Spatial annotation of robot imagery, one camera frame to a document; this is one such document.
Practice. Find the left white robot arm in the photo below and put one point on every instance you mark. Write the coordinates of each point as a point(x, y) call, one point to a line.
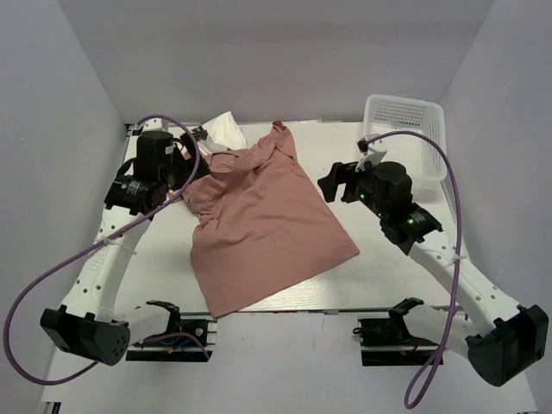
point(86, 323)

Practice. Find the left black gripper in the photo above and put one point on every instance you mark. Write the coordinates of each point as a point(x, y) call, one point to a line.
point(187, 164)

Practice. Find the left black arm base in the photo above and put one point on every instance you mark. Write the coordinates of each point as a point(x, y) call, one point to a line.
point(160, 332)

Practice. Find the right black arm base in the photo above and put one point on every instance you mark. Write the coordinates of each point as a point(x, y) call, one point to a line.
point(386, 342)

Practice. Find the white plastic basket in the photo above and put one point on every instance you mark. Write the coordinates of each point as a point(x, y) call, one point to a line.
point(384, 113)

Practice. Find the white printed folded t shirt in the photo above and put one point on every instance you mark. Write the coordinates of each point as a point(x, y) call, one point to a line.
point(223, 134)

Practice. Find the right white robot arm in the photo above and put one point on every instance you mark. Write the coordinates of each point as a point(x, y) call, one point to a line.
point(500, 338)

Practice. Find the pink t shirt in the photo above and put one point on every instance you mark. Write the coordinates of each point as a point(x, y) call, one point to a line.
point(262, 225)

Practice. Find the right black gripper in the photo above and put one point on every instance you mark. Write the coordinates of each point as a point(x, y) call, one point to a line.
point(339, 174)

